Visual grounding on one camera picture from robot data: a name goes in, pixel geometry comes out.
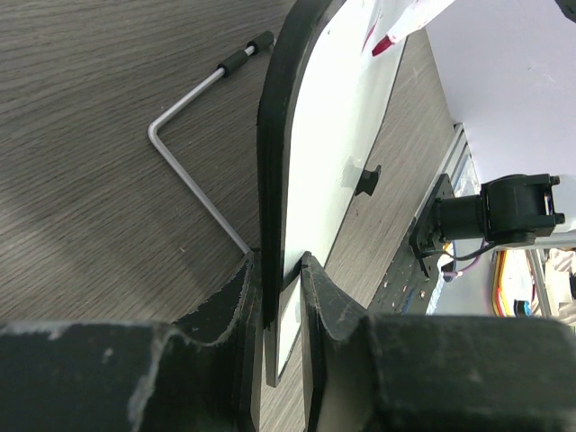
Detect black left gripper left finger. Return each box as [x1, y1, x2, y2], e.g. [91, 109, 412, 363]
[1, 252, 263, 431]

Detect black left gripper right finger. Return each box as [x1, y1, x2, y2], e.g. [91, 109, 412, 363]
[301, 254, 575, 431]

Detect white whiteboard black frame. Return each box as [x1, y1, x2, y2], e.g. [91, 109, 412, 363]
[256, 1, 407, 387]

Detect magenta capped white marker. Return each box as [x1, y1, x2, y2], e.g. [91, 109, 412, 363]
[372, 0, 455, 57]

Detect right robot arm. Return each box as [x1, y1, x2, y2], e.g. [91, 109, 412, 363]
[433, 174, 573, 247]

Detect metal whiteboard stand wire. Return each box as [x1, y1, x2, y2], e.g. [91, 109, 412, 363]
[147, 30, 275, 256]

